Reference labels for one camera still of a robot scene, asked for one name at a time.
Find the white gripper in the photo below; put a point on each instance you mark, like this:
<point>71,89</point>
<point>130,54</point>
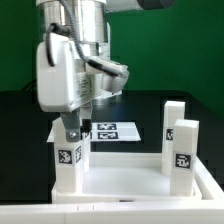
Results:
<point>63,88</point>

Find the white desk tabletop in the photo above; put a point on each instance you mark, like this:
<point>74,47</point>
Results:
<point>115,177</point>

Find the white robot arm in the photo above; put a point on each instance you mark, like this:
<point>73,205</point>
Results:
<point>84,23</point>

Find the white L-shaped fence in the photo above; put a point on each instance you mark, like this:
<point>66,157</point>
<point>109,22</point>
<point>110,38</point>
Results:
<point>209,210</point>

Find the white marker base plate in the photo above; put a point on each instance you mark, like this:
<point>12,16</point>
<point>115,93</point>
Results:
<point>114,131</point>

